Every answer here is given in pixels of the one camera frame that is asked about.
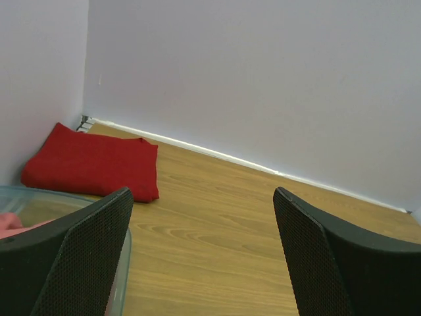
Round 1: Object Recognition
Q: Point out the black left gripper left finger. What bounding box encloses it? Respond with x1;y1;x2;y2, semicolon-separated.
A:
0;186;134;316

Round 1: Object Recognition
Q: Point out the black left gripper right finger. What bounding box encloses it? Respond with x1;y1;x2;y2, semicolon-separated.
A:
273;187;420;315

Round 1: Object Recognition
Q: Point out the pink t shirt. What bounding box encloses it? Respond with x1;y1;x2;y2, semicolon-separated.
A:
0;213;49;240

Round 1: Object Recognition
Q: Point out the clear blue plastic bin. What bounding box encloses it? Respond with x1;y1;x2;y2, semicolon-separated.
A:
0;185;132;316

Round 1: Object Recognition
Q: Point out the folded red t shirt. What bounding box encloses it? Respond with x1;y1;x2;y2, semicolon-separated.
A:
20;123;159;203

